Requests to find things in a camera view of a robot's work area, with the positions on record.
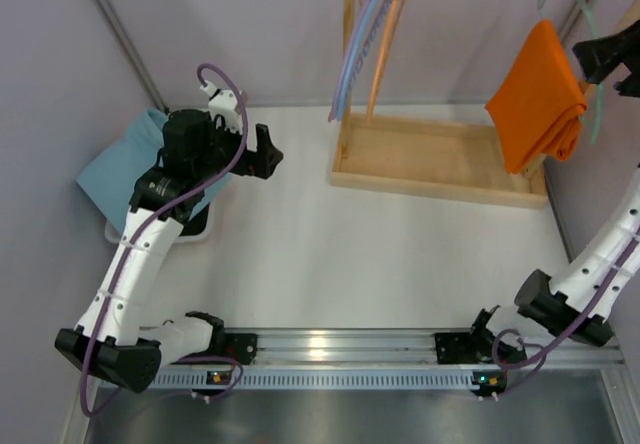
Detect green plastic hanger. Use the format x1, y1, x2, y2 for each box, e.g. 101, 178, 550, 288
536, 0, 605, 145

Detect orange trousers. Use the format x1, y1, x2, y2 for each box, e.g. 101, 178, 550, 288
486, 19, 587, 174

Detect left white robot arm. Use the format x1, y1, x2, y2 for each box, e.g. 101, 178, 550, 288
55, 109, 284, 393

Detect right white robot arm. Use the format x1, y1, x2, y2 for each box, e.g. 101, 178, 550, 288
470, 19, 639, 369

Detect purple plastic hanger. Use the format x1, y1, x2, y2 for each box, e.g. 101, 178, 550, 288
327, 0, 389, 123

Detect blue plastic hanger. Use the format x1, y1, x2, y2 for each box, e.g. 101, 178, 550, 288
333, 0, 397, 121

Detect orange plastic hanger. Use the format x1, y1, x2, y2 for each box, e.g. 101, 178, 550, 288
366, 0, 406, 123

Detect light blue folded cloth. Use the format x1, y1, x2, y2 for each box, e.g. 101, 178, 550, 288
75, 107, 231, 233

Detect wooden clothes rack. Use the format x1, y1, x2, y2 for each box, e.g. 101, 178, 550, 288
331, 0, 547, 209

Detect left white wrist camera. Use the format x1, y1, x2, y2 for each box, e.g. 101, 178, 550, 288
200, 81, 242, 134

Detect aluminium mounting rail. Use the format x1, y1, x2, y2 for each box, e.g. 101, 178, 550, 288
89, 327, 625, 390

